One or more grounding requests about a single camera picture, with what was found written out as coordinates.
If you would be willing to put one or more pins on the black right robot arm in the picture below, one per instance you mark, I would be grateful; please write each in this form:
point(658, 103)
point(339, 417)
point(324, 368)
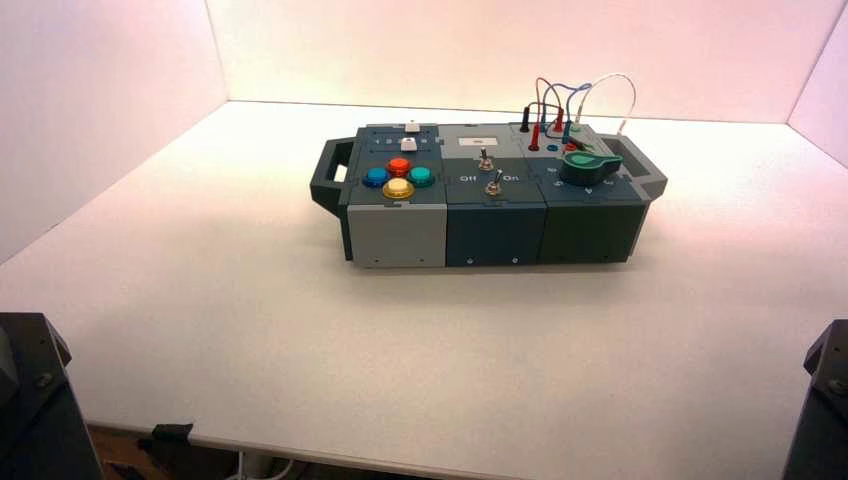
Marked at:
point(821, 411)

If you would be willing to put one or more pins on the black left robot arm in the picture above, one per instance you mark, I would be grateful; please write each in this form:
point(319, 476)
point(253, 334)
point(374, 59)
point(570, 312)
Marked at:
point(36, 404)

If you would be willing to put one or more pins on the white slider knob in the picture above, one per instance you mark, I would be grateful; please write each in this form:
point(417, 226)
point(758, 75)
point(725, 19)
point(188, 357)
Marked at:
point(409, 144)
point(413, 126)

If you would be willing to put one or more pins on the yellow round push button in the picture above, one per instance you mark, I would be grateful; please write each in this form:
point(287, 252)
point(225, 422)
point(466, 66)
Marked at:
point(398, 189)

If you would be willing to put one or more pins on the teal round push button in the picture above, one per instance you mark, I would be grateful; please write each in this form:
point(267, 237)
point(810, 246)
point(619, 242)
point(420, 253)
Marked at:
point(420, 175)

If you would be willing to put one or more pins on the grey modular control box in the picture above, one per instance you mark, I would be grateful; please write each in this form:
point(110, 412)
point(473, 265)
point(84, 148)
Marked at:
point(493, 228)

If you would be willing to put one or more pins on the orange round push button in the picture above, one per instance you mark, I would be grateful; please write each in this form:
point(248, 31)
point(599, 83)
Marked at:
point(399, 166)

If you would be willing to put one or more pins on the blue round push button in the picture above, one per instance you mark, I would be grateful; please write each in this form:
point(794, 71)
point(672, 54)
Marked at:
point(376, 176)

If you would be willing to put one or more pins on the red banana plug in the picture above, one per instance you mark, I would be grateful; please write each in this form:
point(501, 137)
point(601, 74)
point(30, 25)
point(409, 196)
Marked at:
point(534, 137)
point(559, 121)

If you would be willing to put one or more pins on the black banana plug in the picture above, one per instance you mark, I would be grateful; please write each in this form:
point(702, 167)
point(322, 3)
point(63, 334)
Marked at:
point(524, 119)

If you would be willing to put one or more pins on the green rotary dial knob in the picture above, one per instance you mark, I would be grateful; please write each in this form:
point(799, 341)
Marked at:
point(586, 168)

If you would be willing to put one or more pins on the black table clamp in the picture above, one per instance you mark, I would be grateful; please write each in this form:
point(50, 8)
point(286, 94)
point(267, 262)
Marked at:
point(169, 435)

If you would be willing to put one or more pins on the small metal toggle switch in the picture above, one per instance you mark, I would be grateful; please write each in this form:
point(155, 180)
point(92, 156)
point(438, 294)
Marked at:
point(493, 183)
point(484, 158)

